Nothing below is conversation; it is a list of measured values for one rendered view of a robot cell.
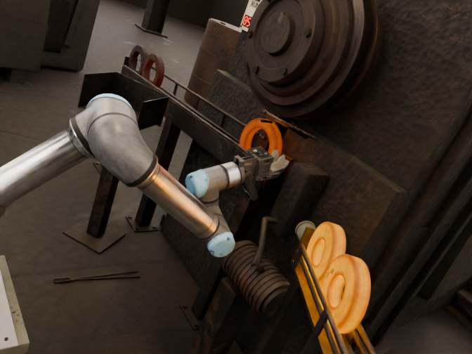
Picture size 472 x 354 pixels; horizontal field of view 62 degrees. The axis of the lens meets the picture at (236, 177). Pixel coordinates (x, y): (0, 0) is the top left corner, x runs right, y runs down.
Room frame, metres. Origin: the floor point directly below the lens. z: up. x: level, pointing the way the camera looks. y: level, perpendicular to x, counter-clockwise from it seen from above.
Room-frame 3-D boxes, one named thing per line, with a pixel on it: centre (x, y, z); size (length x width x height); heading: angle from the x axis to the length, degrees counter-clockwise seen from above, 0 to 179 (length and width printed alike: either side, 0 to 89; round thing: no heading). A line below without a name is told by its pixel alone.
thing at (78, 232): (1.49, 0.52, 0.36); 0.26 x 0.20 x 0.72; 79
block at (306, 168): (1.16, -0.21, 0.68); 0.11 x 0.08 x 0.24; 134
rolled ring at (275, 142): (1.32, -0.04, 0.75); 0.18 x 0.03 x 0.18; 45
